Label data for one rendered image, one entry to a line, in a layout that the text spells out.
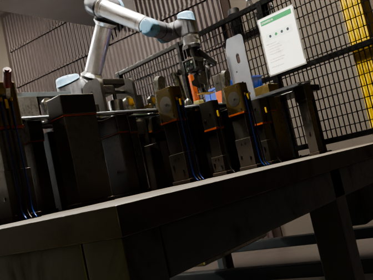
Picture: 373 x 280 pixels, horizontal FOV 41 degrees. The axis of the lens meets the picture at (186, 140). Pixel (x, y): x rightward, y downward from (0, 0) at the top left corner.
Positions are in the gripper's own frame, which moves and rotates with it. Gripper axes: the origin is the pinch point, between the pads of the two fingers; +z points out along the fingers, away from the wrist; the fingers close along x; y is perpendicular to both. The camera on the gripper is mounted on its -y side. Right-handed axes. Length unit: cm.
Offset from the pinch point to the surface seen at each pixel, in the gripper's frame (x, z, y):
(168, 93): 20.3, 5.7, 43.6
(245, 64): 5.2, -10.3, -26.6
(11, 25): -401, -189, -139
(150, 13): -192, -126, -171
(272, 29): 7, -29, -55
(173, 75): -15.7, -11.3, 1.6
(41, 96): -27, -7, 65
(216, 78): -15.5, -9.6, -28.7
